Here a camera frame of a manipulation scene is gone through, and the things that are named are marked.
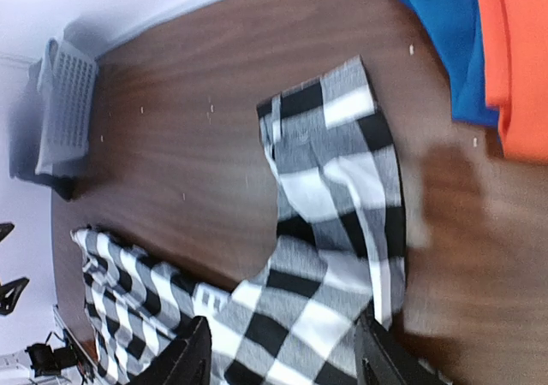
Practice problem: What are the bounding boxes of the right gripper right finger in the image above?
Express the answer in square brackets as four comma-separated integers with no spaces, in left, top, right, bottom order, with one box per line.
[354,311,453,385]

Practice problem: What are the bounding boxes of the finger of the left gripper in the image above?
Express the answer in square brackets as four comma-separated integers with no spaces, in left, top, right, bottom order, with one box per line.
[0,277,29,315]
[0,222,15,242]

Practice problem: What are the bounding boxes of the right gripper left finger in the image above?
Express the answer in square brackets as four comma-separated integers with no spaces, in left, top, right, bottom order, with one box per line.
[132,317,211,385]

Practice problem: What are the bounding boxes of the black white checkered cloth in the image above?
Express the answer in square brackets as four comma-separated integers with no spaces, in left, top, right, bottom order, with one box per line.
[71,57,406,384]

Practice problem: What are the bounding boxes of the orange t-shirt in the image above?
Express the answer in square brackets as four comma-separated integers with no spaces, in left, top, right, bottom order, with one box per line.
[478,0,547,163]

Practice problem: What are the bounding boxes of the white plastic laundry basket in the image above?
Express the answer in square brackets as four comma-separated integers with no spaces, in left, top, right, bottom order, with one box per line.
[36,38,98,174]

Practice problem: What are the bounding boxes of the blue folded garment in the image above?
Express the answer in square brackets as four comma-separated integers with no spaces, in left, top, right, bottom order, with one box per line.
[399,0,498,127]

